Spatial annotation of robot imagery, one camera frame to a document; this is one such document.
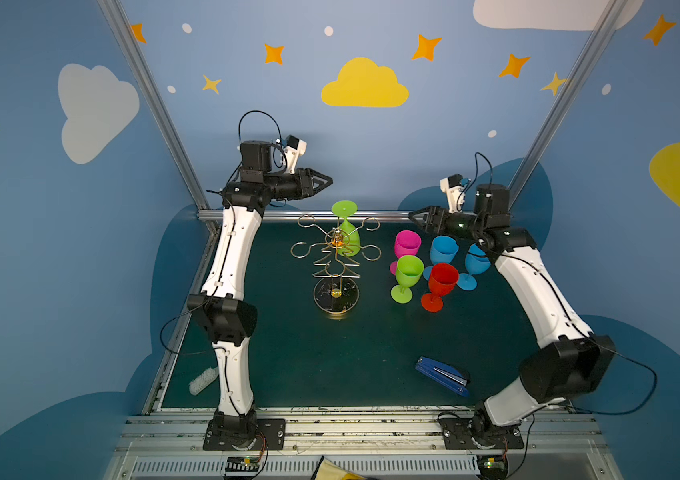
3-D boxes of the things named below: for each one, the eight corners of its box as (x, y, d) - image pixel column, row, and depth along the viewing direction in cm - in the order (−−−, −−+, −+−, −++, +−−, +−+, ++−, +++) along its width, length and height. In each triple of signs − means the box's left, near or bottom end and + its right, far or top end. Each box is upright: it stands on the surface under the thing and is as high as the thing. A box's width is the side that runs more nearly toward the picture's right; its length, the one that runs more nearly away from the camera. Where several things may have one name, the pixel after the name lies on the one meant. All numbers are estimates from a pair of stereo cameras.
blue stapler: (413, 375, 86) (415, 371, 84) (417, 358, 89) (419, 354, 87) (465, 396, 83) (469, 393, 80) (467, 377, 86) (471, 373, 83)
